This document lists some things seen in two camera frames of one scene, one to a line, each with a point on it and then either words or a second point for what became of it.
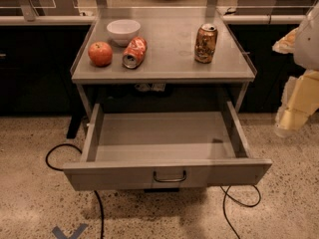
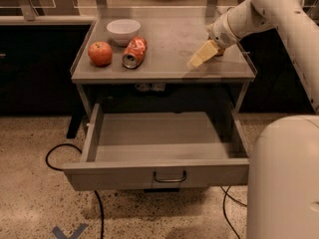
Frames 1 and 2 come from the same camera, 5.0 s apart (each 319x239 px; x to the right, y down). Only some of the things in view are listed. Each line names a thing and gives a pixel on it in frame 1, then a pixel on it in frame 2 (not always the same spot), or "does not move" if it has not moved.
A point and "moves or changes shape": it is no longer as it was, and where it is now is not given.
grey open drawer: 158,149 does not move
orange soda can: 205,43 moves or changes shape
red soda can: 134,52 does not move
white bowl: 123,31 does not move
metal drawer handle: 169,180 does not move
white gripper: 307,47 -> 221,34
